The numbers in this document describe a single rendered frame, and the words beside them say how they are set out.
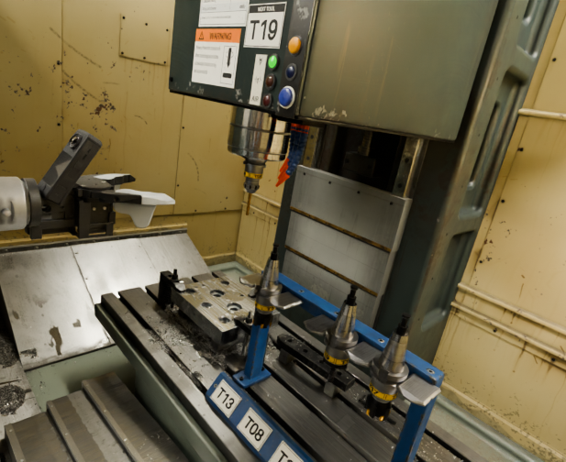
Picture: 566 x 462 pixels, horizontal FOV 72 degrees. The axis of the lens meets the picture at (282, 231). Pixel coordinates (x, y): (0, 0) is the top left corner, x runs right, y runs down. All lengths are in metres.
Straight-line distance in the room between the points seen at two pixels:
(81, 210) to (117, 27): 1.36
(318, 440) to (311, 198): 0.83
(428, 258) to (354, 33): 0.77
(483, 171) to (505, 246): 0.27
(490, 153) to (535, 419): 0.95
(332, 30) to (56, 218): 0.52
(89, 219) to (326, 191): 0.95
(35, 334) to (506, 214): 1.75
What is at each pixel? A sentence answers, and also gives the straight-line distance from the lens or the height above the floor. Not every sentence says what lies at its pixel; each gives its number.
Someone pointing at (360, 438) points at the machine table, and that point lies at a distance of 1.08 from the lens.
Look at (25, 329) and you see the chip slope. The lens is 1.73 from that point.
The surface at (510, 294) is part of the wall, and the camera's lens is 1.61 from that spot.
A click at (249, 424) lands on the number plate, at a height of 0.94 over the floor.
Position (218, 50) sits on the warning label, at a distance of 0.86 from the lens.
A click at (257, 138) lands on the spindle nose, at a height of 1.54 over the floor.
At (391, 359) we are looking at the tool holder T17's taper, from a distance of 0.72.
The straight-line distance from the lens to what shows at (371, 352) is 0.78.
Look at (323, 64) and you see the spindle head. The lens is 0.70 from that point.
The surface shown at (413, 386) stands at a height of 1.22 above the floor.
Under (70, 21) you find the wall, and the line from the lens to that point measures 1.87.
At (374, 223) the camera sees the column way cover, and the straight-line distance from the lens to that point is 1.31.
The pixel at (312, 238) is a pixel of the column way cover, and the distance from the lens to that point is 1.50.
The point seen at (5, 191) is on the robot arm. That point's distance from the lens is 0.63.
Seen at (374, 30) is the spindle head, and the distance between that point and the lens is 0.80.
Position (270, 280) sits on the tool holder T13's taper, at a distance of 0.88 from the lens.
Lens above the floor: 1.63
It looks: 18 degrees down
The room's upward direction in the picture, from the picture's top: 10 degrees clockwise
